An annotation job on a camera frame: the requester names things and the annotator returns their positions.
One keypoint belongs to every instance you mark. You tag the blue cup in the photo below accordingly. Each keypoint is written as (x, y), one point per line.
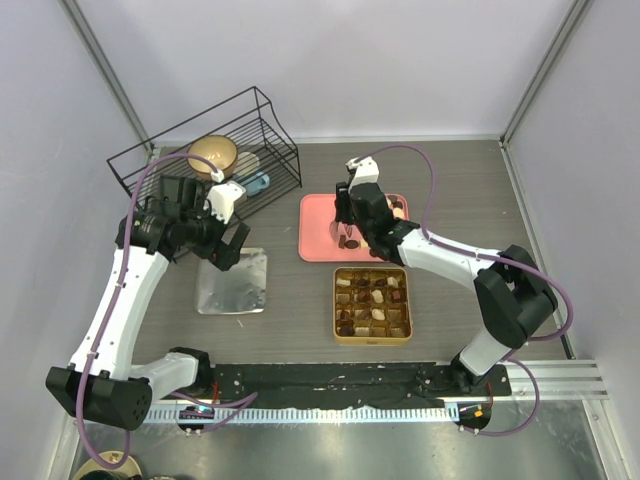
(256, 183)

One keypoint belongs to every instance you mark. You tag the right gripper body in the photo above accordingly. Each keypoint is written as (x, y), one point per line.
(345, 212)

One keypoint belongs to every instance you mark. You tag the white cable duct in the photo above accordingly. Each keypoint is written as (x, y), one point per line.
(178, 413)

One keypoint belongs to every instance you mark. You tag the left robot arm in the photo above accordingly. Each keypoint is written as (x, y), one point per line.
(100, 383)

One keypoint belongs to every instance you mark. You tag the gold bowl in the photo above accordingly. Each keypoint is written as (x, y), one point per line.
(219, 150)

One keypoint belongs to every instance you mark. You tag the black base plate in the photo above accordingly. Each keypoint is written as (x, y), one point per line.
(338, 386)

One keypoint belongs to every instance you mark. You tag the black wire rack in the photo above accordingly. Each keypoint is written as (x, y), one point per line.
(249, 119)

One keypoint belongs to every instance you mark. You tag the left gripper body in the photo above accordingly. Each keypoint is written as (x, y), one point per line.
(203, 234)

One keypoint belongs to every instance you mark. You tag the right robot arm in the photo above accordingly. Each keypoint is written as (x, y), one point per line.
(513, 298)

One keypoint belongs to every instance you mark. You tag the metal tongs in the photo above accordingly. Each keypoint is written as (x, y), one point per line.
(339, 229)

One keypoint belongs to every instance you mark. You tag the gold chocolate box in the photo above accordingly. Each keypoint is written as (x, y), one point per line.
(370, 306)

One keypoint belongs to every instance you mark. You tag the silver box lid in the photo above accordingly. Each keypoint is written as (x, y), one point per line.
(238, 291)

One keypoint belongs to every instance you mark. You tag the pink tray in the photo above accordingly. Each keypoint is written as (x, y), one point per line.
(315, 243)

